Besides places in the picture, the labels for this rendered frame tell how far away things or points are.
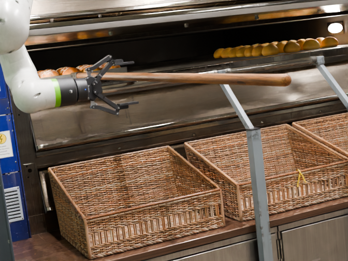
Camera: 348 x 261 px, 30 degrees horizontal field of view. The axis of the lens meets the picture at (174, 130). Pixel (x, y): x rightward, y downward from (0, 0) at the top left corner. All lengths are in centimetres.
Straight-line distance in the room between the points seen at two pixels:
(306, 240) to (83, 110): 107
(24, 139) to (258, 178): 97
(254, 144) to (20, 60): 90
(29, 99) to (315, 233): 129
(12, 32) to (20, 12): 6
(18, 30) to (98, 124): 129
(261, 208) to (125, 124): 73
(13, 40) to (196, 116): 153
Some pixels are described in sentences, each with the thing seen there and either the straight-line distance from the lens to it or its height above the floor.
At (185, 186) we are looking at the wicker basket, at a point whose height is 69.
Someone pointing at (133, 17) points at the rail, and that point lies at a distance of 270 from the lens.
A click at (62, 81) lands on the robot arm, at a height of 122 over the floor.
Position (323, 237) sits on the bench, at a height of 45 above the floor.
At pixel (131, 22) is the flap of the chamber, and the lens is 269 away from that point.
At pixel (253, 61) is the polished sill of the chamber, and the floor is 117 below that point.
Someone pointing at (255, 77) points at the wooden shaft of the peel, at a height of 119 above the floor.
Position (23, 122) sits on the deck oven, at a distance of 272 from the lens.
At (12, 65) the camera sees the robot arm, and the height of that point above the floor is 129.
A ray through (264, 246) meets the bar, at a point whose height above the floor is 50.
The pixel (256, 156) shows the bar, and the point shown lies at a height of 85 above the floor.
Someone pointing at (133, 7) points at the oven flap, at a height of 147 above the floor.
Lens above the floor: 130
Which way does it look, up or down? 8 degrees down
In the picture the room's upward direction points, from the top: 7 degrees counter-clockwise
